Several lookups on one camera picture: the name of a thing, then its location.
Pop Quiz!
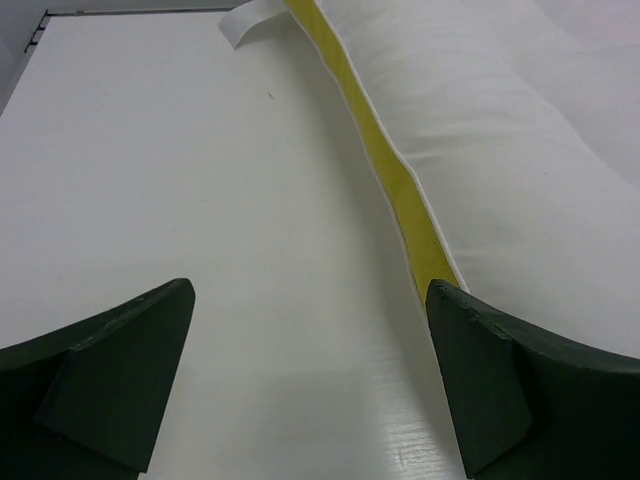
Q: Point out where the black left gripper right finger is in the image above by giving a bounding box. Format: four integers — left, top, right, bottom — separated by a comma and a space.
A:
426, 279, 639, 479

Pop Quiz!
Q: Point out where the aluminium table frame rail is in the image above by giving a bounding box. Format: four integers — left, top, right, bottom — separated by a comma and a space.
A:
23, 9, 51, 54

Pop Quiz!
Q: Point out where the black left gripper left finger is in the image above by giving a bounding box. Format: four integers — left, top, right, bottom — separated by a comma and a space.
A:
1, 278, 195, 479

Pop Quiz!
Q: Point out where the white pillow with yellow band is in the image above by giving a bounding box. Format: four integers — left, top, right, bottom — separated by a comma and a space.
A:
219, 1, 639, 357

